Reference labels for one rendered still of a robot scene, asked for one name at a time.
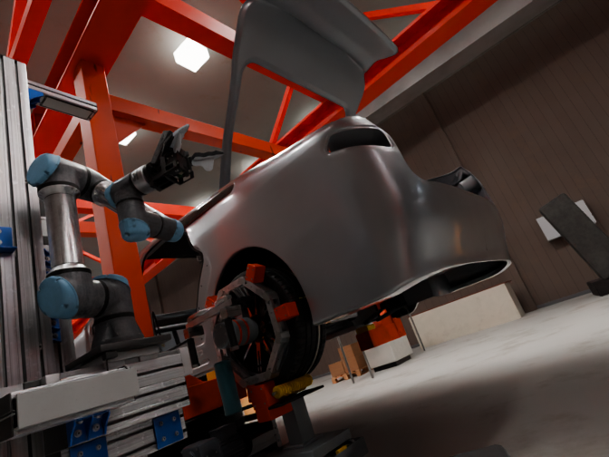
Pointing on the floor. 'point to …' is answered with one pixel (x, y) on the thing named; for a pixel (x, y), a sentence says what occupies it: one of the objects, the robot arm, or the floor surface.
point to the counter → (468, 315)
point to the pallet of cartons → (349, 364)
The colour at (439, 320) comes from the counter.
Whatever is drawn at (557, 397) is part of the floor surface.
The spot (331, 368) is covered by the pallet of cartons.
